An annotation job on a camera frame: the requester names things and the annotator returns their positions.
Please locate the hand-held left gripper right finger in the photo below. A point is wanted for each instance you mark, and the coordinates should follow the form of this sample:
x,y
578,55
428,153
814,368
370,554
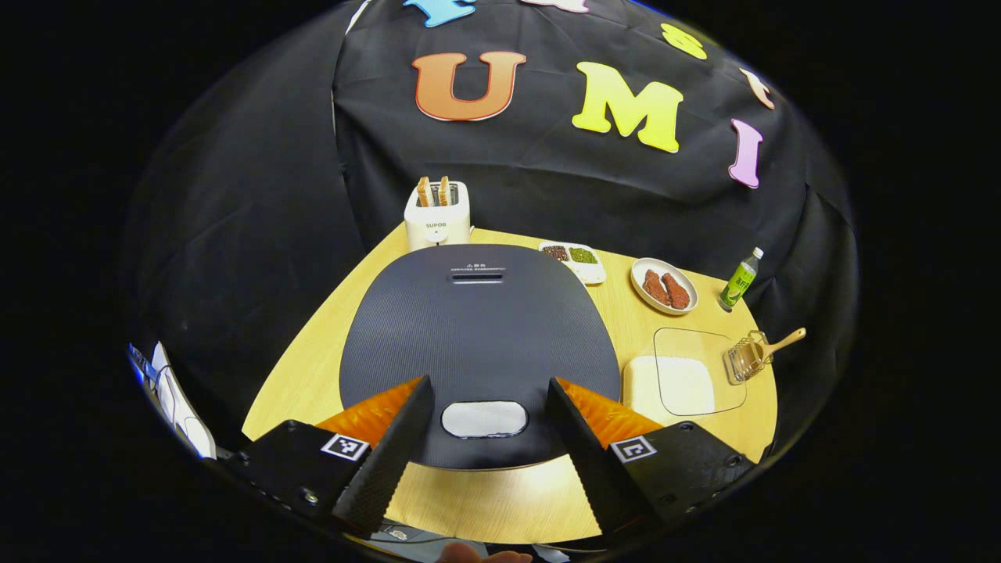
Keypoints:
x,y
586,461

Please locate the white round plate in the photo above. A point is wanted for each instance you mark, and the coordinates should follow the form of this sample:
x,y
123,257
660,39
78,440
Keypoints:
x,y
666,267

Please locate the white side table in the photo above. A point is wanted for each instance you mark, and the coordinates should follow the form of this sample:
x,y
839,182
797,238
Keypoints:
x,y
184,414

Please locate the brown meat piece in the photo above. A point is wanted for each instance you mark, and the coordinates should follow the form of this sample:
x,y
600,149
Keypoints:
x,y
677,292
655,287

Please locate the toast slice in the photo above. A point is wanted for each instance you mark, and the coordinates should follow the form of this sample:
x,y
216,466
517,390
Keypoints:
x,y
424,192
443,191

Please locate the green label drink bottle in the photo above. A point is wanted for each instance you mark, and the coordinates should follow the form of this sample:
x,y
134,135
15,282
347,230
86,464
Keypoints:
x,y
739,283

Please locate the clear rice tray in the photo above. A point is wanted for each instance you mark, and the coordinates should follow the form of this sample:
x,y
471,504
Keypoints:
x,y
680,387

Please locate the white divided bean dish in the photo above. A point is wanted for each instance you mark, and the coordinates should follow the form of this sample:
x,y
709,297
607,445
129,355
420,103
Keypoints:
x,y
592,272

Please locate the wooden spoon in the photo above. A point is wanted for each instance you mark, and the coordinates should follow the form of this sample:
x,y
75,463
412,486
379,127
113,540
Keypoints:
x,y
782,344

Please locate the dark grey rice cooker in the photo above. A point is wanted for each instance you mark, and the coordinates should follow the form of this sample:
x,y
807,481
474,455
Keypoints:
x,y
477,336

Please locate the black backdrop cloth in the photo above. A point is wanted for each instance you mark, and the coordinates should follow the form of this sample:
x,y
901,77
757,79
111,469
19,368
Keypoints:
x,y
235,234

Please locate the white toaster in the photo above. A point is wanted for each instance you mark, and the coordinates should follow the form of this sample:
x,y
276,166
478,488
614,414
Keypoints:
x,y
438,227

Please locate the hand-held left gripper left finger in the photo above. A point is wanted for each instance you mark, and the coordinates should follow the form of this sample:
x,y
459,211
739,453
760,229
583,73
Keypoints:
x,y
391,461

